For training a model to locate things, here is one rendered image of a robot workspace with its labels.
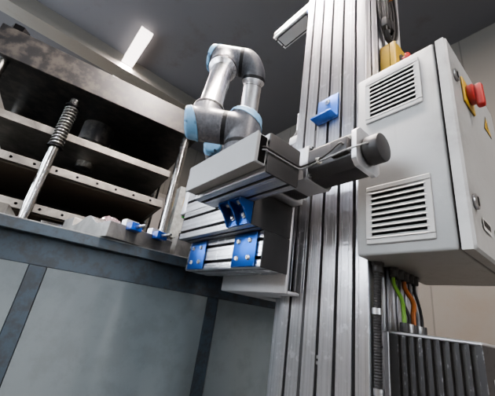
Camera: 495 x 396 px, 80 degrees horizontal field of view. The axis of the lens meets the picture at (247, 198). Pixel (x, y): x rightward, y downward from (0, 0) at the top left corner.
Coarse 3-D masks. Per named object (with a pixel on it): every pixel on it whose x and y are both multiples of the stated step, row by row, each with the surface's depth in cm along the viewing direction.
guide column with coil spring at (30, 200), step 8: (72, 112) 187; (64, 128) 183; (56, 136) 179; (64, 136) 183; (48, 152) 175; (56, 152) 177; (48, 160) 173; (40, 168) 171; (48, 168) 173; (40, 176) 169; (32, 184) 167; (40, 184) 169; (32, 192) 165; (24, 200) 163; (32, 200) 164; (24, 208) 162; (32, 208) 165; (24, 216) 161
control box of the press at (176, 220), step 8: (176, 192) 231; (184, 192) 226; (176, 200) 224; (176, 208) 219; (176, 216) 218; (184, 216) 221; (168, 224) 221; (176, 224) 216; (168, 232) 214; (176, 232) 215
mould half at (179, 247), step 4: (172, 240) 130; (176, 240) 125; (180, 240) 125; (172, 244) 128; (176, 244) 123; (180, 244) 124; (184, 244) 125; (188, 244) 126; (172, 248) 126; (176, 248) 123; (180, 248) 124; (184, 248) 125; (188, 248) 126; (172, 252) 124; (176, 252) 122; (180, 252) 123; (184, 252) 124; (188, 252) 125; (184, 256) 124
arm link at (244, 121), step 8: (224, 112) 98; (232, 112) 98; (240, 112) 98; (248, 112) 97; (256, 112) 99; (224, 120) 96; (232, 120) 96; (240, 120) 96; (248, 120) 96; (256, 120) 98; (224, 128) 96; (232, 128) 96; (240, 128) 95; (248, 128) 95; (256, 128) 97; (224, 136) 97; (232, 136) 95; (240, 136) 94
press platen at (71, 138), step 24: (0, 120) 178; (24, 120) 179; (0, 144) 208; (24, 144) 202; (72, 144) 192; (96, 144) 197; (72, 168) 230; (96, 168) 224; (120, 168) 217; (144, 168) 211; (144, 192) 258
